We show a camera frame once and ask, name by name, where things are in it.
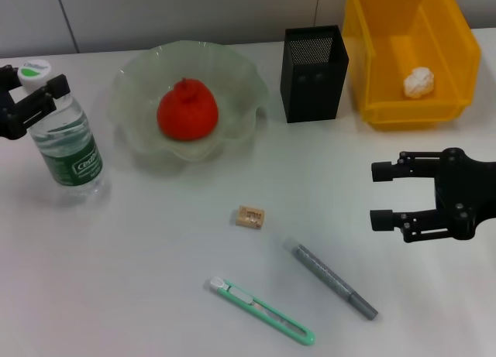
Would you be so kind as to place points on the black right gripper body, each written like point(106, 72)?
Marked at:
point(469, 190)

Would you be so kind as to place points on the green utility knife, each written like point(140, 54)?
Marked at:
point(263, 310)

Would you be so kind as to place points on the clear green-label water bottle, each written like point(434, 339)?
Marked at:
point(73, 159)

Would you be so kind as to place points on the black mesh pen holder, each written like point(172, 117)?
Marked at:
point(314, 93)

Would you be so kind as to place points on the yellow plastic bin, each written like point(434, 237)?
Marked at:
point(457, 43)

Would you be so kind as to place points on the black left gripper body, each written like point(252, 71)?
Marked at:
point(4, 121)

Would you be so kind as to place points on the white paper ball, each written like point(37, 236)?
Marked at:
point(418, 82)

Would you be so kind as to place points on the orange fruit with stem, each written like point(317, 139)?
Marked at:
point(188, 117)

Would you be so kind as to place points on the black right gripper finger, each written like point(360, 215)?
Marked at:
point(383, 171)
point(383, 220)

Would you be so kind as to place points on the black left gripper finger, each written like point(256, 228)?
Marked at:
point(35, 107)
point(9, 78)

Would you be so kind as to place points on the grey marker pen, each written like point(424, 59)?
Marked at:
point(329, 277)

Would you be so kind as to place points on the translucent green wavy fruit plate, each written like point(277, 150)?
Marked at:
point(232, 82)

